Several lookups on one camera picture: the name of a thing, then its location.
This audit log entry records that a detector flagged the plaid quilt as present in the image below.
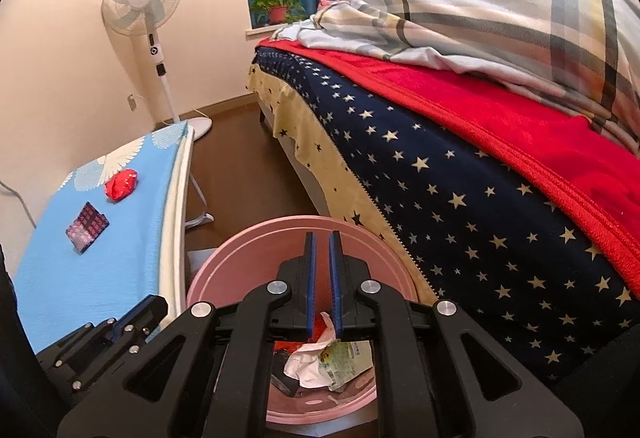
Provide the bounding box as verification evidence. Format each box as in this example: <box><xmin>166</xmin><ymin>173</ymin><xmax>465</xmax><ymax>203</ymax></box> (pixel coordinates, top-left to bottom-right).
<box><xmin>272</xmin><ymin>0</ymin><xmax>640</xmax><ymax>155</ymax></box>

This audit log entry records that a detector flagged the blue-topped folding table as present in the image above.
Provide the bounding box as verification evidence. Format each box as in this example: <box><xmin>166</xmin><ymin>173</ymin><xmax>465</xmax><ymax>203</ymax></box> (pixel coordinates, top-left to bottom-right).
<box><xmin>10</xmin><ymin>120</ymin><xmax>194</xmax><ymax>355</ymax></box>

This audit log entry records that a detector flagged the white wall cable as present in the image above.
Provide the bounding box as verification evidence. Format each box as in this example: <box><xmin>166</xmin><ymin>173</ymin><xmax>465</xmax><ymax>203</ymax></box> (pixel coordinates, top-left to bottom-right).
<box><xmin>0</xmin><ymin>180</ymin><xmax>39</xmax><ymax>230</ymax></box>

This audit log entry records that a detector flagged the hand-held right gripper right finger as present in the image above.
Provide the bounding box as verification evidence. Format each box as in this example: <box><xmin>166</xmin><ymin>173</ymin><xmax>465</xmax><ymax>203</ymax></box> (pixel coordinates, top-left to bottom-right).
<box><xmin>328</xmin><ymin>231</ymin><xmax>587</xmax><ymax>438</ymax></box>

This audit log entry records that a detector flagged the yellow star bed skirt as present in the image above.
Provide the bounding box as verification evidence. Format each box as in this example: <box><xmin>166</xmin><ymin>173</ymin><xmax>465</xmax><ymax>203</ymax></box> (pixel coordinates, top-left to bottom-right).
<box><xmin>246</xmin><ymin>65</ymin><xmax>439</xmax><ymax>307</ymax></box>

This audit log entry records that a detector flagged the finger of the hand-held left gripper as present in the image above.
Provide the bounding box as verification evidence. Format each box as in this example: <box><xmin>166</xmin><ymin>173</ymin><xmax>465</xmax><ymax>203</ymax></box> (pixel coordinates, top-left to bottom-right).
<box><xmin>36</xmin><ymin>295</ymin><xmax>169</xmax><ymax>394</ymax></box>

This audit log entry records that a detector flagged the white windowsill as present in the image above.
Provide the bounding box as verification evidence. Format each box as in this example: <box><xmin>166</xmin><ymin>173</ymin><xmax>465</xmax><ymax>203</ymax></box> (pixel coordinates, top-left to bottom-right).
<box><xmin>245</xmin><ymin>22</ymin><xmax>302</xmax><ymax>40</ymax></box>

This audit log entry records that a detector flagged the navy star bedsheet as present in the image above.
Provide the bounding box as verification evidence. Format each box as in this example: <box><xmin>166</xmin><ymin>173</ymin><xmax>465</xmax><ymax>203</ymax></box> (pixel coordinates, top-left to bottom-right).
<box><xmin>252</xmin><ymin>48</ymin><xmax>640</xmax><ymax>387</ymax></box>

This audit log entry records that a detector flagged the white folding table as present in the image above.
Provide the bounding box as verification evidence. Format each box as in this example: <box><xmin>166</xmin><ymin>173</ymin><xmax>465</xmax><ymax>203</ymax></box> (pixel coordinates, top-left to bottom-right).
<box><xmin>159</xmin><ymin>122</ymin><xmax>217</xmax><ymax>320</ymax></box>

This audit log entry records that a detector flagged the pink plastic bin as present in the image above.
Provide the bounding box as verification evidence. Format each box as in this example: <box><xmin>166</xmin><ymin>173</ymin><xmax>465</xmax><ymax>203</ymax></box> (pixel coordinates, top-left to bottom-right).
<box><xmin>186</xmin><ymin>215</ymin><xmax>419</xmax><ymax>425</ymax></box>

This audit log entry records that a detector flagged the white paper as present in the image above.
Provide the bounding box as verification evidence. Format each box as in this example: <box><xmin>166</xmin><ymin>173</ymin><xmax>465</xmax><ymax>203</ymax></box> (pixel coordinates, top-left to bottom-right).
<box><xmin>283</xmin><ymin>311</ymin><xmax>347</xmax><ymax>390</ymax></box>

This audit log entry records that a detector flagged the white flat box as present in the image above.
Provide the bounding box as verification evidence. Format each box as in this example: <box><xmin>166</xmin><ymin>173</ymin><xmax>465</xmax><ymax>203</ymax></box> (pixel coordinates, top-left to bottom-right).
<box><xmin>187</xmin><ymin>247</ymin><xmax>215</xmax><ymax>285</ymax></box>

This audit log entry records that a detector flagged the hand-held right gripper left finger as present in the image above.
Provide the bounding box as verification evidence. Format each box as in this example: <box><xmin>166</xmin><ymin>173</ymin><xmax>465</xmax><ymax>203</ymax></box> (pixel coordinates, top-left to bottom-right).
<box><xmin>56</xmin><ymin>232</ymin><xmax>317</xmax><ymax>438</ymax></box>

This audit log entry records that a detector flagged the purple pill blister pack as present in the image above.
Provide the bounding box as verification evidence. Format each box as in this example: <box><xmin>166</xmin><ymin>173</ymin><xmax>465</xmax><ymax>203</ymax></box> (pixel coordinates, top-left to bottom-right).
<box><xmin>65</xmin><ymin>202</ymin><xmax>110</xmax><ymax>254</ymax></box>

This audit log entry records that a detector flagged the red blanket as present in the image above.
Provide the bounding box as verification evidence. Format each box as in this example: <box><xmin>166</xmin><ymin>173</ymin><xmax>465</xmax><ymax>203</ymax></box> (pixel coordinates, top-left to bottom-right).
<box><xmin>257</xmin><ymin>38</ymin><xmax>640</xmax><ymax>300</ymax></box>

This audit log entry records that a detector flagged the potted green plant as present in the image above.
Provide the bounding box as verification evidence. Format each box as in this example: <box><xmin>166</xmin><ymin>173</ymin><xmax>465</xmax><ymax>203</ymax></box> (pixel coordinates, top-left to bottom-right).
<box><xmin>250</xmin><ymin>0</ymin><xmax>307</xmax><ymax>26</ymax></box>

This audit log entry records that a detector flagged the green printed packet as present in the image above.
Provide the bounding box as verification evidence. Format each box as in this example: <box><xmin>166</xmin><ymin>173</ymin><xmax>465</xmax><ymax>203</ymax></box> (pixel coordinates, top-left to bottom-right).
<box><xmin>317</xmin><ymin>340</ymin><xmax>374</xmax><ymax>392</ymax></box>

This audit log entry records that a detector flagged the red crumpled plastic bag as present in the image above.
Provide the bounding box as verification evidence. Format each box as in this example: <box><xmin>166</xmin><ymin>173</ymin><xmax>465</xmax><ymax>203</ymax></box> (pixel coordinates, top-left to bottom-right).
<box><xmin>104</xmin><ymin>168</ymin><xmax>140</xmax><ymax>203</ymax></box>

